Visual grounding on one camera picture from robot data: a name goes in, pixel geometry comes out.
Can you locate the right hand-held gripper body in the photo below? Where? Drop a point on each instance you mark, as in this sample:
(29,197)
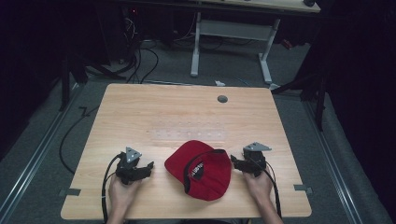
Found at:
(255,161)

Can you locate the person's right hand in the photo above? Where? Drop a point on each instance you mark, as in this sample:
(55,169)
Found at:
(263,189)

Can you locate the black metal stand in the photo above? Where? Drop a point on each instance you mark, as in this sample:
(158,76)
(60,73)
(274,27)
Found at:
(319,102)
(65,84)

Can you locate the person's left hand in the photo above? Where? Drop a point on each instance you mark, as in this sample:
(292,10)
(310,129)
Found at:
(120,196)

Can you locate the grey tape piece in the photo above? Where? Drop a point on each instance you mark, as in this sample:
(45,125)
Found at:
(70,192)
(302,188)

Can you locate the white-legged wooden desk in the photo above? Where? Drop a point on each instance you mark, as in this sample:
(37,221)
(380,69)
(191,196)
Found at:
(236,30)

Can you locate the metal floor rail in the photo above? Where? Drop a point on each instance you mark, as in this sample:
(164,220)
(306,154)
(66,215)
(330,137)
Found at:
(34,161)
(333,165)

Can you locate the white paper scrap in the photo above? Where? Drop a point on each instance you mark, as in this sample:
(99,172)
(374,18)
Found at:
(219,83)

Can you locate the red baseball cap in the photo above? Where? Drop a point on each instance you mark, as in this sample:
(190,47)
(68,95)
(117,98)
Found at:
(211,177)

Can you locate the clear tape patch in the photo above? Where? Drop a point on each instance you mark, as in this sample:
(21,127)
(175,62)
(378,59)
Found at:
(190,133)

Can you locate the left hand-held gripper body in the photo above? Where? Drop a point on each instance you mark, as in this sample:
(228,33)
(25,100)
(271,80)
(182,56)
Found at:
(127,169)

